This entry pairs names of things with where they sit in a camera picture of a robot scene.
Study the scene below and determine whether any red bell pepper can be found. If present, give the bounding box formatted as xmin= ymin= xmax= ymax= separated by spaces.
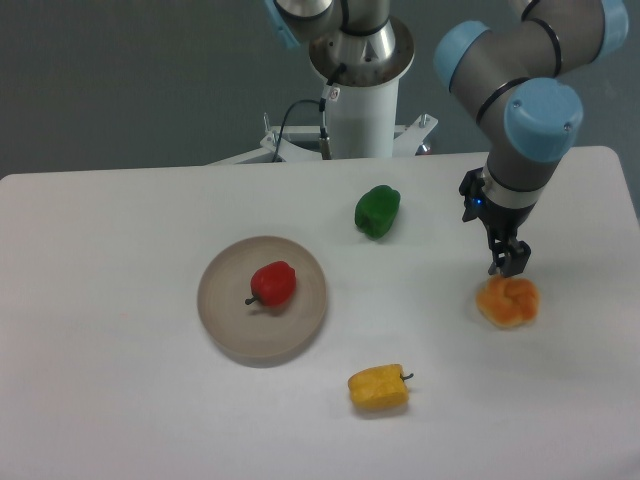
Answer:
xmin=245 ymin=260 xmax=297 ymax=307

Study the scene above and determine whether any green bell pepper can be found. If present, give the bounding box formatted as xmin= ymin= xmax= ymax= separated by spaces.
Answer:
xmin=354 ymin=185 xmax=401 ymax=239

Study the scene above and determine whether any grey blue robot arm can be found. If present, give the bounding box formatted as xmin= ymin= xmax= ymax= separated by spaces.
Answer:
xmin=266 ymin=1 xmax=629 ymax=277

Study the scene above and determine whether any black cable with connector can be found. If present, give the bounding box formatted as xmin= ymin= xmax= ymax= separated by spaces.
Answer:
xmin=272 ymin=62 xmax=349 ymax=164

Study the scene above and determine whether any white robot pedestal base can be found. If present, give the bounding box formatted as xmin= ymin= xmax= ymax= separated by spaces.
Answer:
xmin=223 ymin=13 xmax=438 ymax=165

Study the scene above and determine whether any beige round plate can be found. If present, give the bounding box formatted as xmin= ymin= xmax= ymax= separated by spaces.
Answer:
xmin=197 ymin=236 xmax=328 ymax=367

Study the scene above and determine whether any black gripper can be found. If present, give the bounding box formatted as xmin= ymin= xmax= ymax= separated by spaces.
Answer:
xmin=459 ymin=169 xmax=534 ymax=278

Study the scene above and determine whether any yellow bell pepper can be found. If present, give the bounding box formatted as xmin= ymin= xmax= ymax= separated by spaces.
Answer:
xmin=347 ymin=364 xmax=414 ymax=412

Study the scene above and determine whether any orange knotted bread roll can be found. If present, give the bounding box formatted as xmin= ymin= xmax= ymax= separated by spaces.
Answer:
xmin=475 ymin=275 xmax=541 ymax=329

